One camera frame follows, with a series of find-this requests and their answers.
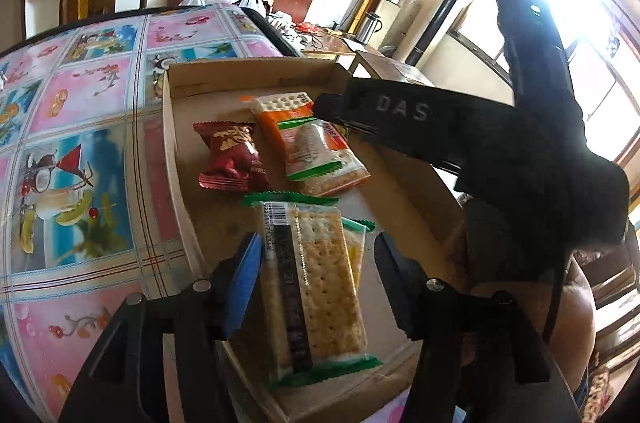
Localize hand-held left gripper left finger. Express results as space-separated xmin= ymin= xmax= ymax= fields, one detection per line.
xmin=59 ymin=230 xmax=265 ymax=423

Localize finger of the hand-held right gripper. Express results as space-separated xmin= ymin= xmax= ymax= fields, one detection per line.
xmin=312 ymin=92 xmax=352 ymax=125

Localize cardboard box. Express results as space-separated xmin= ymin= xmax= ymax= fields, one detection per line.
xmin=161 ymin=57 xmax=481 ymax=423

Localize cracker packet green edges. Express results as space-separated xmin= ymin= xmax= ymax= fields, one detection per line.
xmin=340 ymin=217 xmax=377 ymax=289
xmin=242 ymin=192 xmax=383 ymax=391

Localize steel kettle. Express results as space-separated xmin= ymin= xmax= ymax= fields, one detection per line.
xmin=356 ymin=12 xmax=383 ymax=44

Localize dark red snack packet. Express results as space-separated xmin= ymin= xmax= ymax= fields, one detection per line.
xmin=192 ymin=122 xmax=271 ymax=193

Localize white cables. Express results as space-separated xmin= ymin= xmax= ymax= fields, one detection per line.
xmin=267 ymin=13 xmax=306 ymax=49

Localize printed plastic tablecloth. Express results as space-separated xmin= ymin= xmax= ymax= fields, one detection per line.
xmin=0 ymin=3 xmax=301 ymax=423

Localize orange packet green edges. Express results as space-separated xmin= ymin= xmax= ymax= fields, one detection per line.
xmin=282 ymin=120 xmax=372 ymax=198

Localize person's right forearm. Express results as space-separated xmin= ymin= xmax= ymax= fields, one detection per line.
xmin=547 ymin=248 xmax=596 ymax=404

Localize wooden desk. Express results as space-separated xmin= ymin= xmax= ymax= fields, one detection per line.
xmin=300 ymin=28 xmax=371 ymax=59

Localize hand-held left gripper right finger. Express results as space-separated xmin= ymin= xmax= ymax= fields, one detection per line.
xmin=372 ymin=230 xmax=576 ymax=423

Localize black rolled tube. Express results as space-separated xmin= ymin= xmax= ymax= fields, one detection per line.
xmin=405 ymin=0 xmax=472 ymax=66

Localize orange cracker packet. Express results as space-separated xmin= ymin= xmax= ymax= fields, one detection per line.
xmin=250 ymin=92 xmax=351 ymax=164

